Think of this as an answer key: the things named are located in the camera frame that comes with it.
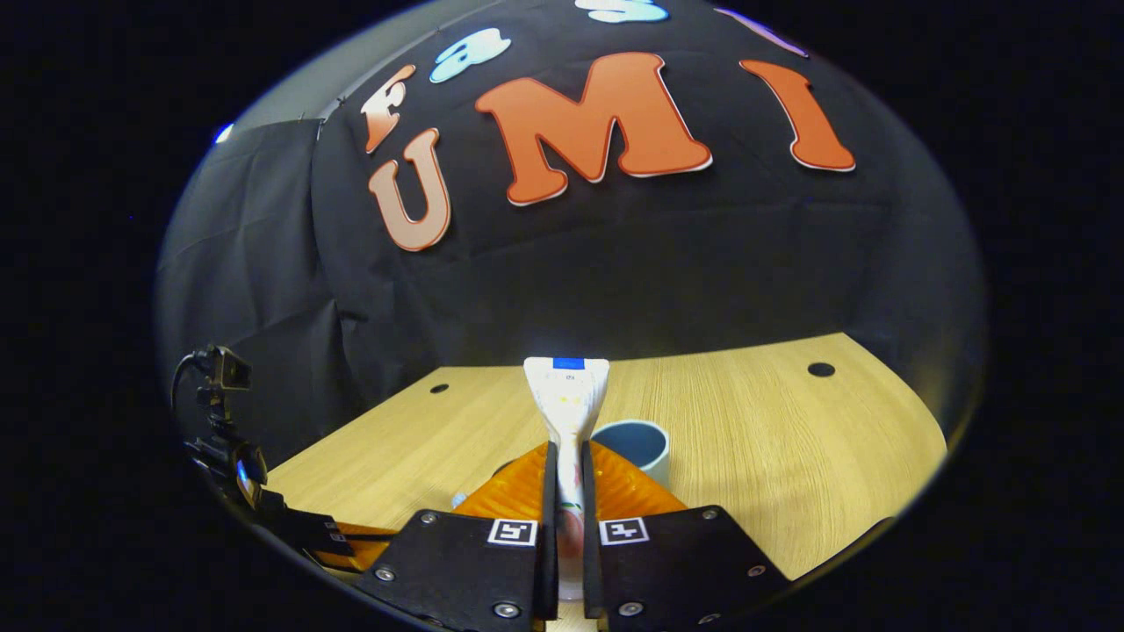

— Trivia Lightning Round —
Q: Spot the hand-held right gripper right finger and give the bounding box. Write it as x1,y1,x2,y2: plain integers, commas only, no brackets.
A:
580,439,791,632

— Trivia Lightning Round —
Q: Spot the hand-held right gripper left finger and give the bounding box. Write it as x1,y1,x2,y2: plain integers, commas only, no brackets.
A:
356,442,560,632

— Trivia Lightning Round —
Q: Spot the light blue cup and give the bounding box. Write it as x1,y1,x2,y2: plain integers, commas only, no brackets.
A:
590,420,671,489

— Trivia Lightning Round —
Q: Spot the white toothpaste tube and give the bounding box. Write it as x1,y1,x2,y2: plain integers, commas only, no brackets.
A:
523,356,611,602

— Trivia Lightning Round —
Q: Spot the black backdrop cloth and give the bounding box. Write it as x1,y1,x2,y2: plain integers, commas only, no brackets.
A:
156,0,989,466

